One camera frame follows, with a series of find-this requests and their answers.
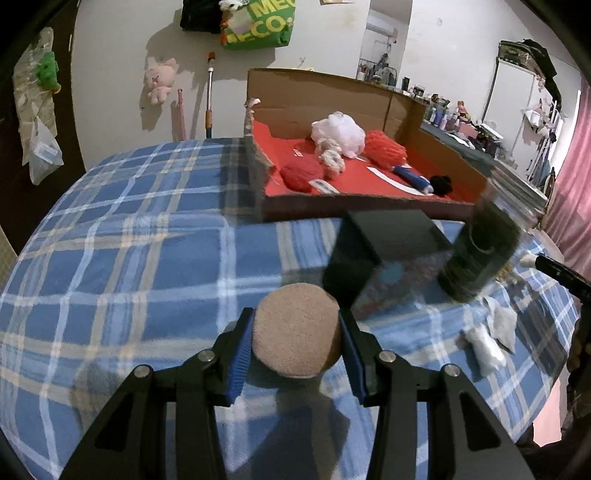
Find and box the pink stick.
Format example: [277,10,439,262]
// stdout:
[172,89,187,141]

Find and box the black bag on wardrobe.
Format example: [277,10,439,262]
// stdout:
[499,39,561,88]

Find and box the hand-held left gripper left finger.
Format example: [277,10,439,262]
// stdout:
[60,307,256,480]

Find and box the mop pole with orange grip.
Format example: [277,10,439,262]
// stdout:
[204,52,218,139]

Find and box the beige hanging cloth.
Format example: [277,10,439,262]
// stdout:
[13,27,58,153]

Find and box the white wardrobe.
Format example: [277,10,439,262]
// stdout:
[480,41,561,162]

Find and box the white hanging bag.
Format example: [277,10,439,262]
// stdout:
[522,108,561,139]

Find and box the white mesh bath pouf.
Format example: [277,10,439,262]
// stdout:
[311,112,365,158]

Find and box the dark glass jar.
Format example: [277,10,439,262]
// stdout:
[436,194,525,304]

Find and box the white cotton pad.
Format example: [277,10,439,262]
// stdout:
[457,323,507,377]
[482,295,518,354]

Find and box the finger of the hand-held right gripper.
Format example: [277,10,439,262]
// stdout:
[534,255,591,303]

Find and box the pale pink plush toy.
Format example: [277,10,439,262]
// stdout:
[143,58,179,106]

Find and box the clear plastic bag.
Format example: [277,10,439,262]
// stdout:
[28,117,64,185]

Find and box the table with dark cloth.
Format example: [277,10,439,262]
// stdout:
[420,127,550,208]

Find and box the cardboard box with red inside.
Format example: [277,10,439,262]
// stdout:
[243,68,491,223]

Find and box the round brown sponge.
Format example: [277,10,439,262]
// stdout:
[253,284,343,379]

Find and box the green plush toy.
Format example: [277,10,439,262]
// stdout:
[36,51,63,93]

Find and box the red mesh bath pouf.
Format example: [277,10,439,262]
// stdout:
[362,130,408,172]

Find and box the wall mirror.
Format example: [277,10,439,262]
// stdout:
[355,0,413,86]

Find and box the round red sponge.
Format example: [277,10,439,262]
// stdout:
[280,161,324,193]

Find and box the group of cosmetic bottles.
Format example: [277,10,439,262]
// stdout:
[402,76,504,153]

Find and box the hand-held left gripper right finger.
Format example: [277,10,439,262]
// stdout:
[338,308,536,480]

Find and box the blue and white tube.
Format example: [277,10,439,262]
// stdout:
[392,165,435,195]

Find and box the black box with patterned side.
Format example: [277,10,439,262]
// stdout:
[322,210,453,319]

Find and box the green tote bag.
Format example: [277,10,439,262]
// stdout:
[221,0,296,51]

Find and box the cream knotted rope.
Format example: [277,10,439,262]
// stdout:
[315,138,346,181]

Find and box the pink curtain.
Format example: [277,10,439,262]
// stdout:
[545,78,591,259]

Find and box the dark door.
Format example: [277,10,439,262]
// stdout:
[0,0,86,259]

